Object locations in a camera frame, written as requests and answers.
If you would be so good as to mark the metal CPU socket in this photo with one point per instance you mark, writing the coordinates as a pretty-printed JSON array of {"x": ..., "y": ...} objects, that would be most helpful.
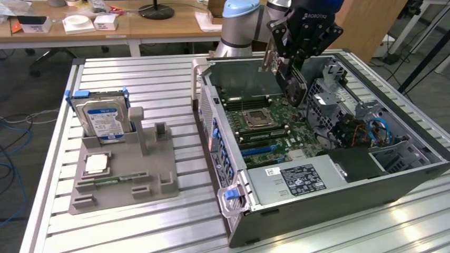
[{"x": 256, "y": 118}]

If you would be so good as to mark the blue expansion slot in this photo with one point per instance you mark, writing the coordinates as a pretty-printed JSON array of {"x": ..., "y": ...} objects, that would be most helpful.
[{"x": 257, "y": 150}]

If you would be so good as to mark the green RAM stick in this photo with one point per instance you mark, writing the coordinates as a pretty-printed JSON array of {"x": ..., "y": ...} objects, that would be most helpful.
[{"x": 112, "y": 180}]

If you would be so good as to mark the clear plastic bag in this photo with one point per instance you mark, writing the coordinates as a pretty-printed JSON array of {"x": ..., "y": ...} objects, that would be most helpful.
[{"x": 10, "y": 8}]

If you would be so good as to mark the grey plastic parts rack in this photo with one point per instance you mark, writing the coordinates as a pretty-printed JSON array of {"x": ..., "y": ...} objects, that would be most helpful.
[{"x": 129, "y": 163}]

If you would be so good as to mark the black office chair base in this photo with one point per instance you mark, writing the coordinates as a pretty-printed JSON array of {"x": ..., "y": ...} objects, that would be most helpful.
[{"x": 52, "y": 54}]

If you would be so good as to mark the white box black lid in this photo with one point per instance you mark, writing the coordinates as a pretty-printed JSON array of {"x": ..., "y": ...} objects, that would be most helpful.
[{"x": 34, "y": 25}]

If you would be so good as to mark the grey power supply unit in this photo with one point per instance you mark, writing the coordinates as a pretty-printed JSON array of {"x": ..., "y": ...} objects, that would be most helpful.
[{"x": 267, "y": 189}]

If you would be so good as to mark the silver chipset heatsink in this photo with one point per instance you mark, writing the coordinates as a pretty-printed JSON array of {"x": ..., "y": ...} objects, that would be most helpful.
[{"x": 296, "y": 155}]

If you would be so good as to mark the black graphics card metal bracket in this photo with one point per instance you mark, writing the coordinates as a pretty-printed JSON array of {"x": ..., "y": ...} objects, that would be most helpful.
[{"x": 292, "y": 89}]

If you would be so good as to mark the open black PC case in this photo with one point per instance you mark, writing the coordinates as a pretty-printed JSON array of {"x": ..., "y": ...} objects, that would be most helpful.
[{"x": 316, "y": 216}]

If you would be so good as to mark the black RAM slot row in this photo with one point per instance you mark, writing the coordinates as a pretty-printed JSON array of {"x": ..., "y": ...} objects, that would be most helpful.
[
  {"x": 245, "y": 103},
  {"x": 263, "y": 135}
]

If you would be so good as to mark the small white box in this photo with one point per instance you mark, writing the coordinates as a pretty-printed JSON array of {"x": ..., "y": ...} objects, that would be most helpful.
[{"x": 105, "y": 23}]

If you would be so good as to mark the wooden desk white frame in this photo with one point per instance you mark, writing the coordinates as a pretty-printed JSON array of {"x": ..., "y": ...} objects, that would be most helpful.
[{"x": 56, "y": 36}]

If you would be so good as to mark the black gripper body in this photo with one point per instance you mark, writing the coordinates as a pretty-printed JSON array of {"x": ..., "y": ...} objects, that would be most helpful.
[{"x": 311, "y": 26}]

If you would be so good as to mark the hard disk in blue caddy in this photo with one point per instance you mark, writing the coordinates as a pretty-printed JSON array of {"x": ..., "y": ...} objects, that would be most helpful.
[{"x": 101, "y": 124}]

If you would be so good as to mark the blue case release latch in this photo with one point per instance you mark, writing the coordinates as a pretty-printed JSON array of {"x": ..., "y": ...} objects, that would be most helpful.
[{"x": 231, "y": 194}]

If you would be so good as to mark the perforated metal disk cage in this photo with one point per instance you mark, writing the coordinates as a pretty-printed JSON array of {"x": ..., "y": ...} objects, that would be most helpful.
[{"x": 329, "y": 118}]

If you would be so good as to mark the white paper booklet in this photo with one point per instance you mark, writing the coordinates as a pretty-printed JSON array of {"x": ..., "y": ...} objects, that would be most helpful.
[{"x": 208, "y": 23}]

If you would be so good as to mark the green motherboard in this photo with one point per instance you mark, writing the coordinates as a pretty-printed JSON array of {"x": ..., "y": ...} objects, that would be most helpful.
[{"x": 280, "y": 124}]

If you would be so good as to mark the black round lamp base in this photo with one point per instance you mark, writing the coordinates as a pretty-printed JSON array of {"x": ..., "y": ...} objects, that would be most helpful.
[{"x": 156, "y": 12}]

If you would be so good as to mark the orange card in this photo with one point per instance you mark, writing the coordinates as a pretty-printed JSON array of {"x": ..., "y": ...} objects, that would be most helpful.
[{"x": 14, "y": 26}]

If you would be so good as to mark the grey cup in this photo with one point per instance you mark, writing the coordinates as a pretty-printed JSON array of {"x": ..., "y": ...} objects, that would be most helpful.
[{"x": 56, "y": 3}]

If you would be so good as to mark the black slanted stand pole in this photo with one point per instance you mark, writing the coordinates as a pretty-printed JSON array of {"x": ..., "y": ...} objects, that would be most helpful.
[{"x": 407, "y": 79}]

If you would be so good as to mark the brown cardboard box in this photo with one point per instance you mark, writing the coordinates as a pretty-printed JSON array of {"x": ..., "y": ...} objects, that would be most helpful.
[{"x": 215, "y": 8}]

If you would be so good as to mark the silver CPU chip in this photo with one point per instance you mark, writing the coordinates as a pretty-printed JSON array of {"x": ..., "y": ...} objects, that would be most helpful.
[{"x": 96, "y": 163}]

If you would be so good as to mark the brown wooden cabinet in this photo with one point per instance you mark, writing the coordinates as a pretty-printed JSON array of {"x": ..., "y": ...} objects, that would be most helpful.
[{"x": 368, "y": 26}]

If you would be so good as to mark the grey metal disk bay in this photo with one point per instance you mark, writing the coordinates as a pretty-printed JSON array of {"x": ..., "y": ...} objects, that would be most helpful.
[{"x": 403, "y": 158}]

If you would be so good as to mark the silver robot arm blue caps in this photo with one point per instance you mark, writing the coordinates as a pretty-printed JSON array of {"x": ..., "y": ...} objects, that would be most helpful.
[{"x": 239, "y": 29}]

